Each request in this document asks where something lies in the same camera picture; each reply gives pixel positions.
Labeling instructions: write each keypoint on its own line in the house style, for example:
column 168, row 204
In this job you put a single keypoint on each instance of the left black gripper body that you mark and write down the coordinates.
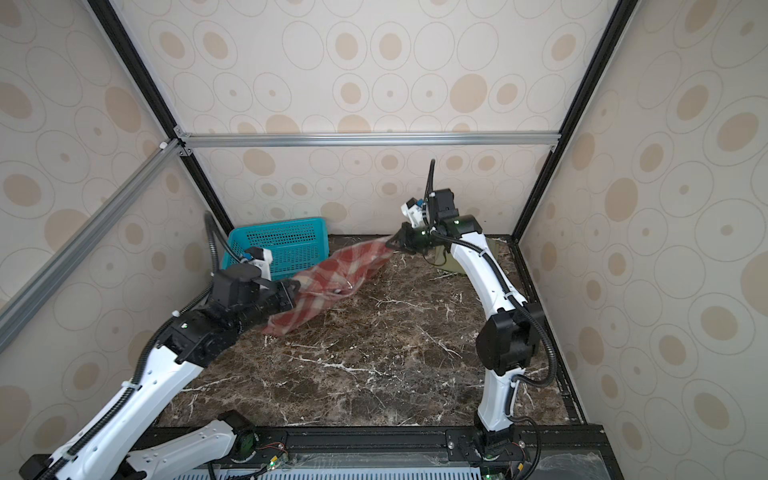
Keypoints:
column 277, row 298

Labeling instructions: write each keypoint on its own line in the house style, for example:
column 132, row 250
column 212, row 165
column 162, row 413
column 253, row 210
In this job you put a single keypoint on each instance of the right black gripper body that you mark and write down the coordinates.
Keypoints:
column 416, row 240

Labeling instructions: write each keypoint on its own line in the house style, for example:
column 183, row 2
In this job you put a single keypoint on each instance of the red plaid skirt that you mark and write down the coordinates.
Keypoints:
column 335, row 279

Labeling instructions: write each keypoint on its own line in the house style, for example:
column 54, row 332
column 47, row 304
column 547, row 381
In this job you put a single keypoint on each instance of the olive green skirt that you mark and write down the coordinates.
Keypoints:
column 498, row 246

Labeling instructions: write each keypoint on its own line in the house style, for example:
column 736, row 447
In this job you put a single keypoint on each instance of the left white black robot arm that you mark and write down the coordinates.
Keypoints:
column 173, row 357

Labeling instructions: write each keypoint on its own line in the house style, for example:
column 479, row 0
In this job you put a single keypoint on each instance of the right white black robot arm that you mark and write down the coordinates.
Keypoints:
column 513, row 345

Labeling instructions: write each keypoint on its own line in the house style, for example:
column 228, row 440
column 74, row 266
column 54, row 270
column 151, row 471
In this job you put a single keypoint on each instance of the teal plastic basket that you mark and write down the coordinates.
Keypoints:
column 296, row 245

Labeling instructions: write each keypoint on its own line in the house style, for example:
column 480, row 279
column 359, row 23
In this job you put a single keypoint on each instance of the horizontal aluminium frame bar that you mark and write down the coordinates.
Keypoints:
column 373, row 139

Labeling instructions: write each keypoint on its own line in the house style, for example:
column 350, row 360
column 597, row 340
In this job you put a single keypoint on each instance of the left diagonal aluminium frame bar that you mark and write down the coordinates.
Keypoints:
column 23, row 307

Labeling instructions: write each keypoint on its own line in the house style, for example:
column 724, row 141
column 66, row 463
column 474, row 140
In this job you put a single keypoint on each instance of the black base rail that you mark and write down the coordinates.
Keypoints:
column 413, row 452

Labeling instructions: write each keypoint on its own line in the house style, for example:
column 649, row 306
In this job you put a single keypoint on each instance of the right black corner post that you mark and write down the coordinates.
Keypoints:
column 615, row 28

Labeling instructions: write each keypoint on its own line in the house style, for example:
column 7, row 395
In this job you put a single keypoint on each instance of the black corner post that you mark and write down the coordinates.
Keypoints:
column 615, row 28
column 107, row 17

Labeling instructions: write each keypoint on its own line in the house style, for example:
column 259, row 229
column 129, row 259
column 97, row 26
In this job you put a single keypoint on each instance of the left black corner post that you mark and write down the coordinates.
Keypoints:
column 107, row 17

